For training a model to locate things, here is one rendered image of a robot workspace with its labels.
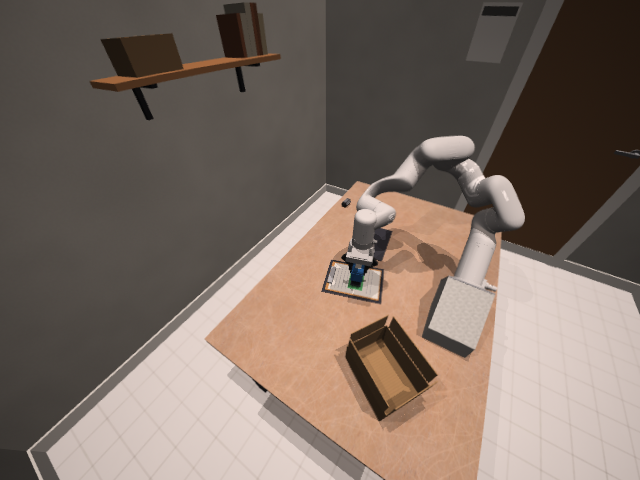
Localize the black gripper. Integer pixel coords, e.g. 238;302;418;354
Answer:
341;238;378;276

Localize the brown cardboard box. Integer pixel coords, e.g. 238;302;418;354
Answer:
345;315;438;421

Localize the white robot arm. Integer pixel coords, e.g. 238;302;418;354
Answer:
345;136;525;292

